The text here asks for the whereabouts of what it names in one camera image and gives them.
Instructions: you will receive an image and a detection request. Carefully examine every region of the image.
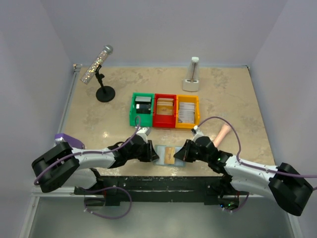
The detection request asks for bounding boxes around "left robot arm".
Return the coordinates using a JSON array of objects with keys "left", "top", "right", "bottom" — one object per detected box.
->
[{"left": 31, "top": 134, "right": 159, "bottom": 194}]

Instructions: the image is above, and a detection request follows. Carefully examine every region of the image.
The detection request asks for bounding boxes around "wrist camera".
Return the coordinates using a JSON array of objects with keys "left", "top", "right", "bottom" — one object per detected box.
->
[
  {"left": 191, "top": 125, "right": 200, "bottom": 135},
  {"left": 137, "top": 127, "right": 151, "bottom": 136}
]

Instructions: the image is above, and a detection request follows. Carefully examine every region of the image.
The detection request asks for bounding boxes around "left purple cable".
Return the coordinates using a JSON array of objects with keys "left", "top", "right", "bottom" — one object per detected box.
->
[{"left": 33, "top": 115, "right": 142, "bottom": 186}]

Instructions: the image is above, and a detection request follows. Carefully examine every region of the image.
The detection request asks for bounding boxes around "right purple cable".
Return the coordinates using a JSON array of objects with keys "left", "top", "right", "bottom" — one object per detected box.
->
[{"left": 193, "top": 116, "right": 317, "bottom": 191}]

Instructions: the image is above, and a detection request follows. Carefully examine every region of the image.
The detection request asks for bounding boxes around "glitter silver microphone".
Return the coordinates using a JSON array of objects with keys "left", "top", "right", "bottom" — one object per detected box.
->
[{"left": 80, "top": 45, "right": 113, "bottom": 84}]

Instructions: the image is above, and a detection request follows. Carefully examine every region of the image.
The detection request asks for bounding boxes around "white metronome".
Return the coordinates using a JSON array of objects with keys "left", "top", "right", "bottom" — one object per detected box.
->
[{"left": 182, "top": 57, "right": 200, "bottom": 92}]

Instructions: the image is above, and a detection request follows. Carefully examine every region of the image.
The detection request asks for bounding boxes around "yellow plastic bin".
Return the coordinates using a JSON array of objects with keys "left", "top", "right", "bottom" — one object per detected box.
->
[{"left": 175, "top": 95, "right": 200, "bottom": 129}]

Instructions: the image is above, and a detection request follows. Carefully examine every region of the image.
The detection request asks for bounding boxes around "red plastic bin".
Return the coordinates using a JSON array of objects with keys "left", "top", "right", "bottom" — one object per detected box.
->
[{"left": 153, "top": 94, "right": 177, "bottom": 128}]

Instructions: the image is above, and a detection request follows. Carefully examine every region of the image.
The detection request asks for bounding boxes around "purple bracket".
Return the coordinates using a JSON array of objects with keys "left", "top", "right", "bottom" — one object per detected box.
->
[{"left": 54, "top": 133, "right": 85, "bottom": 149}]

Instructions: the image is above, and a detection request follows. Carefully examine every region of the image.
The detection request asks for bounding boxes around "black VIP card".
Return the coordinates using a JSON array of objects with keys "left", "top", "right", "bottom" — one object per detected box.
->
[{"left": 136, "top": 104, "right": 152, "bottom": 114}]

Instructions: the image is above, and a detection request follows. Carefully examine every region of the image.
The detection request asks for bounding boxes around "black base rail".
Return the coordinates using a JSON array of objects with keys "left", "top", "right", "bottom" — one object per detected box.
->
[{"left": 74, "top": 169, "right": 247, "bottom": 206}]

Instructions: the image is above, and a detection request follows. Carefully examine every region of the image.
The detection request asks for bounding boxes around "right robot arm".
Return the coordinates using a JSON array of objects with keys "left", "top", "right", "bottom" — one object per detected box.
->
[{"left": 174, "top": 136, "right": 313, "bottom": 216}]

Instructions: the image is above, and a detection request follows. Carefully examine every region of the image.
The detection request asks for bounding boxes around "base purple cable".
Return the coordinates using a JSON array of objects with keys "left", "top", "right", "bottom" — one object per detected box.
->
[{"left": 83, "top": 185, "right": 133, "bottom": 219}]

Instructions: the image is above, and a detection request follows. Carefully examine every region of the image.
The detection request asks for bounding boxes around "teal leather card holder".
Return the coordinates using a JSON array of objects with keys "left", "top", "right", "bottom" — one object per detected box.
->
[{"left": 153, "top": 145, "right": 185, "bottom": 168}]

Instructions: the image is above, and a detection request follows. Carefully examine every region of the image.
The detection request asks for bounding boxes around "black microphone stand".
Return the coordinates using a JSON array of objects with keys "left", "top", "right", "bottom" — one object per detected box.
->
[{"left": 95, "top": 65, "right": 115, "bottom": 103}]

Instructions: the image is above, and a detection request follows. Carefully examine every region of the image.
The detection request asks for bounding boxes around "aluminium frame rail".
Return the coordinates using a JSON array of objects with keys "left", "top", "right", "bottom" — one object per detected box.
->
[{"left": 18, "top": 64, "right": 83, "bottom": 238}]

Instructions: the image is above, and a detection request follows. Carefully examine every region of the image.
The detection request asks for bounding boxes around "silver cards stack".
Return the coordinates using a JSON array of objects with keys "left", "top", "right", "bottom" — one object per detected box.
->
[{"left": 178, "top": 102, "right": 195, "bottom": 123}]

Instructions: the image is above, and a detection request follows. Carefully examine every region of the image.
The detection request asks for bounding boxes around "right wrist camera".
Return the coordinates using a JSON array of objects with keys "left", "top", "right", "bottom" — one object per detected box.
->
[{"left": 191, "top": 125, "right": 200, "bottom": 135}]

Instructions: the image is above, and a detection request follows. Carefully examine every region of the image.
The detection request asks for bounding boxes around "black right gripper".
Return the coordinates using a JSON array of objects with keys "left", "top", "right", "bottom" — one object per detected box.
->
[{"left": 173, "top": 139, "right": 211, "bottom": 163}]

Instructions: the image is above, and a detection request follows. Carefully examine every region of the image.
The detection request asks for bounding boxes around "pink microphone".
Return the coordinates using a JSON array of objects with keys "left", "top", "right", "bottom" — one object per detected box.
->
[{"left": 213, "top": 123, "right": 231, "bottom": 147}]

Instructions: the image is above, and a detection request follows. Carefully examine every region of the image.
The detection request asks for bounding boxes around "green plastic bin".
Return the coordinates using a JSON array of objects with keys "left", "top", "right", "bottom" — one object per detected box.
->
[{"left": 129, "top": 92, "right": 154, "bottom": 127}]

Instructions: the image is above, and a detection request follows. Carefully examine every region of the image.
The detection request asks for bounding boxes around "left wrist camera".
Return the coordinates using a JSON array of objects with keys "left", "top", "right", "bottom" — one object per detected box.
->
[{"left": 137, "top": 127, "right": 151, "bottom": 136}]

